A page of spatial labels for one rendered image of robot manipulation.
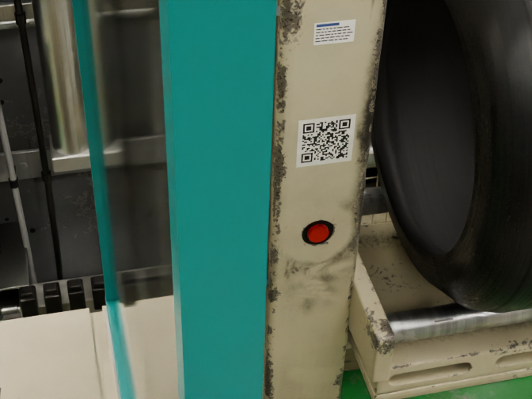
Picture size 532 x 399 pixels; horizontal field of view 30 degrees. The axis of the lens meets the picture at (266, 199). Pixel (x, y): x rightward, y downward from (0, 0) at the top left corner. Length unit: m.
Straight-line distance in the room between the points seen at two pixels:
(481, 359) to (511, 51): 0.54
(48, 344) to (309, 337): 0.64
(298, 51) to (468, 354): 0.57
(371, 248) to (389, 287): 0.10
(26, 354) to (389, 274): 0.87
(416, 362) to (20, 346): 0.70
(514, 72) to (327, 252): 0.40
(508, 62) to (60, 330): 0.58
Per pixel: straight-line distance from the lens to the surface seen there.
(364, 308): 1.44
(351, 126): 1.27
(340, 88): 1.23
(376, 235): 1.76
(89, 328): 0.98
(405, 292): 1.67
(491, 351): 1.53
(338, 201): 1.35
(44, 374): 0.95
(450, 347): 1.52
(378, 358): 1.43
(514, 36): 1.18
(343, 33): 1.19
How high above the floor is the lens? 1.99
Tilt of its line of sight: 41 degrees down
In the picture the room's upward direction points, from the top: 2 degrees clockwise
